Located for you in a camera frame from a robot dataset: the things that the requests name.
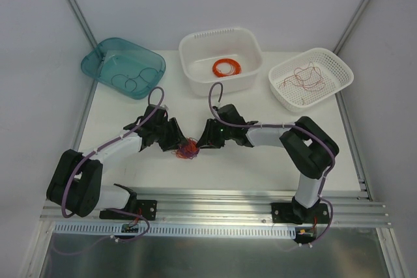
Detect ball of wires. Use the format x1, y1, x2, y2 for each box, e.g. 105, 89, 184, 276
175, 137, 200, 160

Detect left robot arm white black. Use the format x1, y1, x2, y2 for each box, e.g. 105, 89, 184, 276
46, 105, 188, 219

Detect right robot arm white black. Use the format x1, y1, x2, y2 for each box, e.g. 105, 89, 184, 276
197, 104, 339, 225

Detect teal transparent plastic bin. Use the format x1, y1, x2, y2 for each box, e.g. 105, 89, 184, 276
81, 37, 166, 100

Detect white solid plastic tub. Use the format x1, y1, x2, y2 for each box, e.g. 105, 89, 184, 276
179, 27, 263, 96

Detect white perforated plastic basket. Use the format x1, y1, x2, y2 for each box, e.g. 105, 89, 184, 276
268, 48, 354, 113

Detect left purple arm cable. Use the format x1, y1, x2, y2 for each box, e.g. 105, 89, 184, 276
61, 87, 165, 252

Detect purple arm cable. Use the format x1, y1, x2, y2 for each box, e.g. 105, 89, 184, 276
208, 83, 336, 249
61, 87, 165, 252

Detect dark wires in teal bin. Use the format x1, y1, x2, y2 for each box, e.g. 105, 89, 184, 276
111, 68, 158, 92

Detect orange wire coil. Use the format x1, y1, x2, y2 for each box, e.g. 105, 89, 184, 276
212, 58, 243, 78

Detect dark red wires in basket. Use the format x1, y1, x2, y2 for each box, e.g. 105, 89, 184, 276
278, 62, 328, 105

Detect white slotted cable duct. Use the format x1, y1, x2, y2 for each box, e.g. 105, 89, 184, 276
54, 222, 296, 240

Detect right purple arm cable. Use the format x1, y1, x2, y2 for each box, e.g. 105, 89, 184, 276
208, 83, 336, 249

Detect aluminium mounting rail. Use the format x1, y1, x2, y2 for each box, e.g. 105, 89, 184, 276
40, 187, 390, 229

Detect right aluminium frame post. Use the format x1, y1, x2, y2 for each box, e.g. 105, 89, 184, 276
332, 0, 395, 201

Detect aluminium frame post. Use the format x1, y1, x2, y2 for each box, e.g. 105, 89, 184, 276
332, 0, 395, 201
19, 0, 95, 277

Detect left aluminium frame post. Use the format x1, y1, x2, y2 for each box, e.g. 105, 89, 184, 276
19, 0, 95, 277

